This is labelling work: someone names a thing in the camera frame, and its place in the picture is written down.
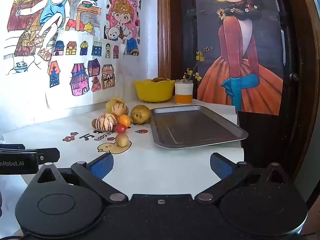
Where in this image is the wall drawing of fan child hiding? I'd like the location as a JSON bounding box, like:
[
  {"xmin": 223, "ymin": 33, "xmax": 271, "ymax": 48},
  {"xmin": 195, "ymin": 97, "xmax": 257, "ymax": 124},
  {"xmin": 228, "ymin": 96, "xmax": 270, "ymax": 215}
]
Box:
[{"xmin": 3, "ymin": 0, "xmax": 107, "ymax": 76}]

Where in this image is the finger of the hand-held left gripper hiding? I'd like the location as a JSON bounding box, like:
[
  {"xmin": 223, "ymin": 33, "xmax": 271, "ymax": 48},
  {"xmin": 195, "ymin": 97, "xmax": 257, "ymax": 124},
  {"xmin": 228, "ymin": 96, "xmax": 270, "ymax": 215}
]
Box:
[{"xmin": 36, "ymin": 148, "xmax": 61, "ymax": 165}]

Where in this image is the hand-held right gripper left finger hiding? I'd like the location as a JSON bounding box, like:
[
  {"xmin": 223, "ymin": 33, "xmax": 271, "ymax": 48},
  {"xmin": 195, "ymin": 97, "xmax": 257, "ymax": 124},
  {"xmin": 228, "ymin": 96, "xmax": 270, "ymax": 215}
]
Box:
[{"xmin": 33, "ymin": 152, "xmax": 128, "ymax": 204}]

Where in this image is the metal baking tray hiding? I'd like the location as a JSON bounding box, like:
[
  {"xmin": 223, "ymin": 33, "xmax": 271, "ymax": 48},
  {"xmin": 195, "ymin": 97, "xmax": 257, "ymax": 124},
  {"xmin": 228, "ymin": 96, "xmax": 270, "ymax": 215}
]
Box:
[{"xmin": 149, "ymin": 105, "xmax": 249, "ymax": 149}]

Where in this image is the yellow round fruit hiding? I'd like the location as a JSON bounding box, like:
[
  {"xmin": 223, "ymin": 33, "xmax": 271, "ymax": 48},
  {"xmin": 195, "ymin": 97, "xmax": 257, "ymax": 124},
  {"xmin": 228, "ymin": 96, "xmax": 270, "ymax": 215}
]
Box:
[{"xmin": 105, "ymin": 97, "xmax": 125, "ymax": 114}]

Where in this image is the orange tangerine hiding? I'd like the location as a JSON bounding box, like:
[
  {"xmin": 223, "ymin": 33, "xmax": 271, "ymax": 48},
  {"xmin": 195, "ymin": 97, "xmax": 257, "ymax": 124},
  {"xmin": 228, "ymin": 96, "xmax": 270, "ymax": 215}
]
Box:
[{"xmin": 117, "ymin": 114, "xmax": 131, "ymax": 128}]

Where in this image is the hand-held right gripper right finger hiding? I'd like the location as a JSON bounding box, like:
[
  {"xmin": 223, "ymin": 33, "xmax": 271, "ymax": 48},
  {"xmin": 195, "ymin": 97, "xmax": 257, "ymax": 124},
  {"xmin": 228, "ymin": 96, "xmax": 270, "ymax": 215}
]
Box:
[{"xmin": 194, "ymin": 152, "xmax": 292, "ymax": 204}]

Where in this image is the white and orange cup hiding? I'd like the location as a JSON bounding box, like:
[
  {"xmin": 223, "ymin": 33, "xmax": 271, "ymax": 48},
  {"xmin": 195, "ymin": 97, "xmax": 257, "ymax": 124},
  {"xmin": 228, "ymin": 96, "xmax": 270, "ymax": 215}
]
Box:
[{"xmin": 174, "ymin": 79, "xmax": 194, "ymax": 105}]

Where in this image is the wall drawing of coloured houses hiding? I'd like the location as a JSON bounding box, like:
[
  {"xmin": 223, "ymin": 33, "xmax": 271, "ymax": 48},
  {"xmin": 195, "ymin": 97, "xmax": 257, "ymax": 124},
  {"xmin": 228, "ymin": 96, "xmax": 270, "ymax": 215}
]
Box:
[{"xmin": 46, "ymin": 29, "xmax": 126, "ymax": 110}]

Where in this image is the wall poster of orange dress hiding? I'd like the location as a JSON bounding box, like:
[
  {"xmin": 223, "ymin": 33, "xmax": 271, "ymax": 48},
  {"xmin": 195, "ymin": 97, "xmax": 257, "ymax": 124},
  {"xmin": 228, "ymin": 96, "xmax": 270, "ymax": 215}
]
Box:
[{"xmin": 194, "ymin": 0, "xmax": 284, "ymax": 116}]

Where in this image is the white printed table mat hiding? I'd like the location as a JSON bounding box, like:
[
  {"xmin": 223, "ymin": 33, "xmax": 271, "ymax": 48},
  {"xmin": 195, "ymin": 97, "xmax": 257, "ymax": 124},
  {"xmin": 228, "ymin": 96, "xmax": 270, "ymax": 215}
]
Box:
[{"xmin": 0, "ymin": 99, "xmax": 245, "ymax": 202}]

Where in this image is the small striped pepino melon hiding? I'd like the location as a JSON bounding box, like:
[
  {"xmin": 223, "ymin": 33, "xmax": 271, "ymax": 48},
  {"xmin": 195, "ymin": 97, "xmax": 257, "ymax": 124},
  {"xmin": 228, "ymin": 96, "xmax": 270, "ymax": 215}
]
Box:
[{"xmin": 111, "ymin": 103, "xmax": 129, "ymax": 117}]

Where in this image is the wooden door frame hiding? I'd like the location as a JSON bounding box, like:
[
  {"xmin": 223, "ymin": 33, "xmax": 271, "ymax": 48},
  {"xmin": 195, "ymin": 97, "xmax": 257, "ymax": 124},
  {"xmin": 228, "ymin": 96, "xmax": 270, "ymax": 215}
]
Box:
[{"xmin": 157, "ymin": 0, "xmax": 184, "ymax": 100}]

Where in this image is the large striped pepino melon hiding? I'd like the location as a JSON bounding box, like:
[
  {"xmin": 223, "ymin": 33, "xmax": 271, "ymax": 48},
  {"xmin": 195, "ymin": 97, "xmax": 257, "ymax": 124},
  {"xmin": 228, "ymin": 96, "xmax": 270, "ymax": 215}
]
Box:
[{"xmin": 95, "ymin": 113, "xmax": 117, "ymax": 132}]

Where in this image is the large yellow pear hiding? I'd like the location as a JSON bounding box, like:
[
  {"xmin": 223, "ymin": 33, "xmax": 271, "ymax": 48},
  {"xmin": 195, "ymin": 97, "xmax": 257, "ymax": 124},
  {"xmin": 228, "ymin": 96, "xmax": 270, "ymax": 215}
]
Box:
[{"xmin": 130, "ymin": 104, "xmax": 151, "ymax": 124}]

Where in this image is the yellow plastic bowl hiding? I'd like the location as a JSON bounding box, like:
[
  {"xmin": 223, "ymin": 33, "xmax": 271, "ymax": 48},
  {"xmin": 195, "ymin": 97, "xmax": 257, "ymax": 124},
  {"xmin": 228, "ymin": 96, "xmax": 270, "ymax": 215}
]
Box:
[{"xmin": 132, "ymin": 79, "xmax": 176, "ymax": 103}]

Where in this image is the wall poster of teddy child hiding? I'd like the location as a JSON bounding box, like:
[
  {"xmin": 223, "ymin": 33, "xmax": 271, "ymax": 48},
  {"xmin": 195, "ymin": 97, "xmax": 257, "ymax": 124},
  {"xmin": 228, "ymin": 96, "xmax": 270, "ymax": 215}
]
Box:
[{"xmin": 104, "ymin": 0, "xmax": 141, "ymax": 56}]

